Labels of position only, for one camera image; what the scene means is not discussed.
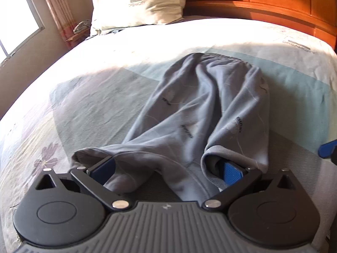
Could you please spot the beige printed pillow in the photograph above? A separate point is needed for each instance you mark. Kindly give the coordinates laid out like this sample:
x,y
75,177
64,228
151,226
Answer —
x,y
137,5

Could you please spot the grey printed pants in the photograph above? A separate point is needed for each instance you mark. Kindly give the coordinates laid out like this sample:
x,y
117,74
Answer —
x,y
200,105

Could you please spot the wooden bedside shelf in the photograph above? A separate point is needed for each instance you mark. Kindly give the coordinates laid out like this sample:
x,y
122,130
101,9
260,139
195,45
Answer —
x,y
75,37

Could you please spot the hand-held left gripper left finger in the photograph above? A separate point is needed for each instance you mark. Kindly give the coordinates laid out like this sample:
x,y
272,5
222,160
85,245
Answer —
x,y
104,170

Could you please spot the pink patterned curtain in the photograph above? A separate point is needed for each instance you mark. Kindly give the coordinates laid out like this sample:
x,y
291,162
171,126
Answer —
x,y
56,5

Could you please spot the grey patterned bundle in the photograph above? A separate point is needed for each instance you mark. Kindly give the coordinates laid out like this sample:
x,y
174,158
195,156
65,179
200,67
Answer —
x,y
82,26

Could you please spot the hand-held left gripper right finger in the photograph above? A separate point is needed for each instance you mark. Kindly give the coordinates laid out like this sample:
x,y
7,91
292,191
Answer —
x,y
233,172

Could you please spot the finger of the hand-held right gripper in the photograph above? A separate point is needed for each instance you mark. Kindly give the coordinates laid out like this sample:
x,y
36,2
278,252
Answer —
x,y
327,149

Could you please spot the bed with patchwork sheet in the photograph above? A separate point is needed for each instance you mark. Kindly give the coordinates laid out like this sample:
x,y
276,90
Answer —
x,y
105,92

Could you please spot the window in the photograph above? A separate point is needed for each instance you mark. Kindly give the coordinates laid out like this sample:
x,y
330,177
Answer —
x,y
15,13

